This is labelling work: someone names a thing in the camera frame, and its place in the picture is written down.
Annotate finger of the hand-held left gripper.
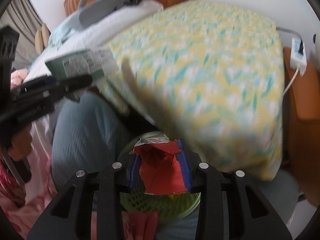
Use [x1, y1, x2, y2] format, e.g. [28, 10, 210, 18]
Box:
[11, 74, 93, 100]

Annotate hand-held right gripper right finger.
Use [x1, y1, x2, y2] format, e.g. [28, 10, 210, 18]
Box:
[176, 140, 293, 240]

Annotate green plastic basket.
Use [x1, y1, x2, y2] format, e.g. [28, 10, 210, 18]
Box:
[117, 131, 202, 224]

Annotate blue and white carton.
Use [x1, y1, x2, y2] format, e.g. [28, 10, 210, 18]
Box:
[44, 47, 119, 103]

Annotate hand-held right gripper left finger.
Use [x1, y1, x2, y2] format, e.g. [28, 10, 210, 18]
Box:
[27, 154, 141, 240]

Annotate white power cable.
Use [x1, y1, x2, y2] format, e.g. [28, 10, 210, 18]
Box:
[284, 67, 300, 96]

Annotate light teal cloth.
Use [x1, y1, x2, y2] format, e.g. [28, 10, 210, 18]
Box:
[47, 15, 85, 48]

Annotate red foil wrapper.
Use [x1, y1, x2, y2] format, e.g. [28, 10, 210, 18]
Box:
[130, 135, 188, 195]

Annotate white power strip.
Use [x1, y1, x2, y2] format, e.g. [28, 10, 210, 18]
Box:
[290, 37, 307, 76]

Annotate white pillow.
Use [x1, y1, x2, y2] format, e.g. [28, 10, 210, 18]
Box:
[25, 0, 164, 80]

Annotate person's left hand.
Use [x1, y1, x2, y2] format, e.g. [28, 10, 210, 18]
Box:
[10, 130, 32, 161]

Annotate grey curtain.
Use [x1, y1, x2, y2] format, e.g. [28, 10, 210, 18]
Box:
[0, 0, 44, 68]

